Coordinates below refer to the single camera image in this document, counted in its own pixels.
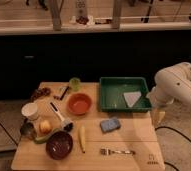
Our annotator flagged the silver fork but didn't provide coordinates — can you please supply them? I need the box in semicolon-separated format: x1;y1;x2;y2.
100;148;135;155

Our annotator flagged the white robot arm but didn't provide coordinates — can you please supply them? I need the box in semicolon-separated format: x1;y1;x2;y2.
147;62;191;126

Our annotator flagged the red bowl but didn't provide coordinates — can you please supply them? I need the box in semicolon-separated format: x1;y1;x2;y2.
67;93;92;115

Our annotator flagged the dark purple bowl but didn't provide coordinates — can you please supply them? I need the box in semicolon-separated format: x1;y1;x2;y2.
46;131;73;160

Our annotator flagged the grey cloth in tray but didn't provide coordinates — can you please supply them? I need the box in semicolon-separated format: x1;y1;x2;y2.
124;91;141;108

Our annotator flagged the green plastic tray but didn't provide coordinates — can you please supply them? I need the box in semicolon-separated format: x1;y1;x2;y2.
99;77;152;112

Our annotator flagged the blue sponge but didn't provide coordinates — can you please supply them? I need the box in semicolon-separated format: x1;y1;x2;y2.
100;117;121;133

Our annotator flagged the yellow banana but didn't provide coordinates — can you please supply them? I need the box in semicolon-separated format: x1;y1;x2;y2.
78;126;86;153

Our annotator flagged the green glass cup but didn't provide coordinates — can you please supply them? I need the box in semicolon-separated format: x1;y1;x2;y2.
69;77;81;91

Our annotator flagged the black marker pen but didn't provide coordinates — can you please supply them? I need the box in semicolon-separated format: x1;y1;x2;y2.
60;86;69;100

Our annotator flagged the dark grapes bunch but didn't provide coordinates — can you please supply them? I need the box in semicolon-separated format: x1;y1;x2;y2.
31;87;51;101

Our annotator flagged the green cucumber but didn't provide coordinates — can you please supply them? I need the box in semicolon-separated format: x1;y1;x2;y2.
33;128;61;144

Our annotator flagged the white cup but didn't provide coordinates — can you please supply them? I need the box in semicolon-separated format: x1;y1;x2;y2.
21;102;39;120

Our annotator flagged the silver metal cup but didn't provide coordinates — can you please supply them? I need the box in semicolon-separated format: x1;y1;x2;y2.
20;122;37;140

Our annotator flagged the black cable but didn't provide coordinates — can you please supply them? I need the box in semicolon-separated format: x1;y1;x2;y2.
155;125;191;171

